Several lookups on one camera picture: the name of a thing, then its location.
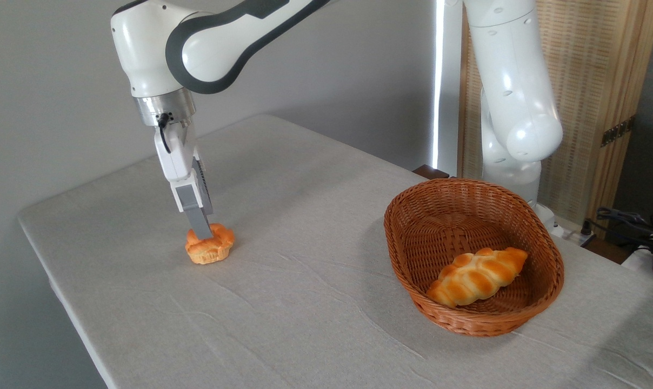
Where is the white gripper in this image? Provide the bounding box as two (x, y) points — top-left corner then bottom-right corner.
(154, 120), (214, 240)

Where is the round flower-shaped bread bun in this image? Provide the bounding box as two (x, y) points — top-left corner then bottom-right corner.
(185, 223), (235, 265)

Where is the long braided bread loaf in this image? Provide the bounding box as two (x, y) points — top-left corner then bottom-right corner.
(426, 247), (529, 308)

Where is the grey tablecloth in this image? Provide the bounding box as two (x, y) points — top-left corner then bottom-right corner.
(17, 113), (653, 389)

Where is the dark brown wooden furniture corner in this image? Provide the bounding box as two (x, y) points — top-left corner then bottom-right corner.
(413, 165), (450, 180)

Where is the brown wicker basket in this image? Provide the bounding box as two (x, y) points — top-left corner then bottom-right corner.
(383, 178), (565, 338)

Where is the white power strip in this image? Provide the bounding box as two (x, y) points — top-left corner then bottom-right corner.
(554, 224), (597, 247)

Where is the dark metal screen hinge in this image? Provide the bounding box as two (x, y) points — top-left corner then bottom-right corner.
(601, 116), (635, 147)

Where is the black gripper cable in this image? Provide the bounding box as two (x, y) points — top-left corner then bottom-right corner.
(157, 112), (172, 154)

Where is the white vertical frame strip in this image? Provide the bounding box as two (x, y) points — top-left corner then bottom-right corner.
(432, 0), (463, 176)

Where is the black cable bundle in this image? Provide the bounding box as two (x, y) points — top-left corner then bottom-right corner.
(586, 207), (653, 254)

